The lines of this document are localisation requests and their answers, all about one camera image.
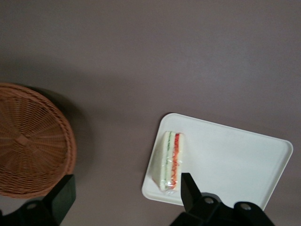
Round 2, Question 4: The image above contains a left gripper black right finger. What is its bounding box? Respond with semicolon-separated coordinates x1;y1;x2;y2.
169;172;276;226

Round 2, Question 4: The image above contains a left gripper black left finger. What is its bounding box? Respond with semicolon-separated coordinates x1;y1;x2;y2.
0;174;77;226

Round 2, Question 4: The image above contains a triangle sandwich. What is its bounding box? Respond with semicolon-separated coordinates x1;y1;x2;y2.
151;131;188;196

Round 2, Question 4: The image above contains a cream plastic tray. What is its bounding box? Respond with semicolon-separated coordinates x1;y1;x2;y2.
141;113;294;211

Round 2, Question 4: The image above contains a brown wicker basket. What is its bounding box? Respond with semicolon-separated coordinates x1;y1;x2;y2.
0;82;78;198

